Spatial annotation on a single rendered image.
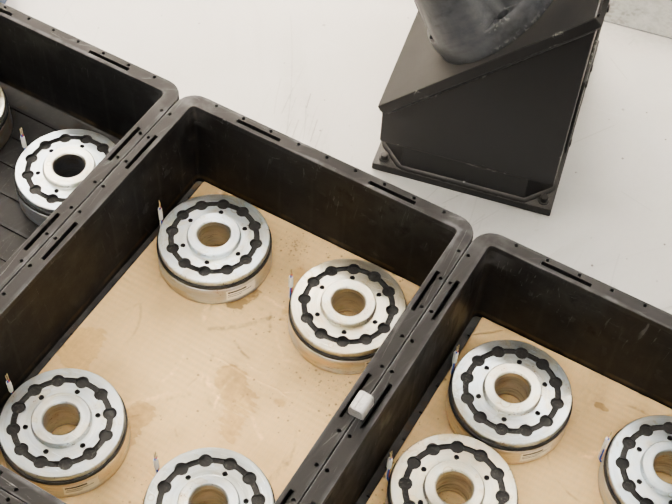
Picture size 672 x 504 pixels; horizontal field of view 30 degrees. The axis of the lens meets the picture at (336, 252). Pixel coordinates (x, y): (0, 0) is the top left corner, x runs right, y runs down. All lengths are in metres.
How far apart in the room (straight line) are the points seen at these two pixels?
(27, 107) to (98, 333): 0.29
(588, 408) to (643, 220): 0.36
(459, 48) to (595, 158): 0.27
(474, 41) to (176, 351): 0.42
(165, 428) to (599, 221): 0.56
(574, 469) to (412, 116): 0.44
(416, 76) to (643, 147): 0.30
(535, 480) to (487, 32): 0.44
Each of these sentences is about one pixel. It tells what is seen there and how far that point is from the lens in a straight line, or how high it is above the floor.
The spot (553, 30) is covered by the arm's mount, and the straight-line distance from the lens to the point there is 1.21.
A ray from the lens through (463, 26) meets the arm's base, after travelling 1.24.
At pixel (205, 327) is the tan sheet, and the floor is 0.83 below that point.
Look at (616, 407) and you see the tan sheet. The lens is 1.11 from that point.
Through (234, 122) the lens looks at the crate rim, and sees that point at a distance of 1.13.
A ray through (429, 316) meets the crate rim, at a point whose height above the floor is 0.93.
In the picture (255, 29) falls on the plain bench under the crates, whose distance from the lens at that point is 1.55.
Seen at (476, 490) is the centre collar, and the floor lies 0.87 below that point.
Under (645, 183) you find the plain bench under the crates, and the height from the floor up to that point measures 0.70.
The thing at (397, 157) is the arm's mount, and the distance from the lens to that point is 1.39.
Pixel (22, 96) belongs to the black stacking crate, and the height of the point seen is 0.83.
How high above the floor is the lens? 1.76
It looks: 53 degrees down
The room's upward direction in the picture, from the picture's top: 3 degrees clockwise
